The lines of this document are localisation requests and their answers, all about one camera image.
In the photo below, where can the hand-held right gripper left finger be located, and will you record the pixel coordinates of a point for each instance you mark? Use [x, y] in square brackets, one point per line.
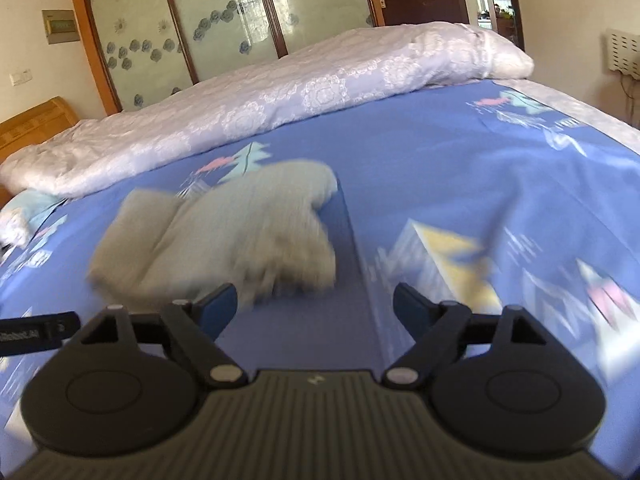
[220, 306]

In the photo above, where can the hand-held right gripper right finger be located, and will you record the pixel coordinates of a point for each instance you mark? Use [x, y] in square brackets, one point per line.
[410, 306]

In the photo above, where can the light blue pillow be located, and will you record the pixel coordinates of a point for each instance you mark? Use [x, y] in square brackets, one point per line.
[27, 207]

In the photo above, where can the blue printed bedsheet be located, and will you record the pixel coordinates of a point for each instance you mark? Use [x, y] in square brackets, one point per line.
[425, 170]

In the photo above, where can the wooden headboard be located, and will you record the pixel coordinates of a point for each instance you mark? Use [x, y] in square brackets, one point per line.
[35, 127]

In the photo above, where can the pale lilac patterned quilt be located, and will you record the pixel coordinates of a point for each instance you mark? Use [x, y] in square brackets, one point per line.
[300, 90]

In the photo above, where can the wooden wardrobe with glass doors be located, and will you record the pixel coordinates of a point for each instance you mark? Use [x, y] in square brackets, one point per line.
[225, 20]

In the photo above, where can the white light switch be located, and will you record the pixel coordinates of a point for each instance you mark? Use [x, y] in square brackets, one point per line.
[21, 78]

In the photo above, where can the grey wall panel box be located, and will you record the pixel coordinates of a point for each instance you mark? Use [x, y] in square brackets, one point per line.
[61, 26]

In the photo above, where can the white wall-mounted unit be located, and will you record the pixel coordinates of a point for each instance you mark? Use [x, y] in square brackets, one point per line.
[624, 52]

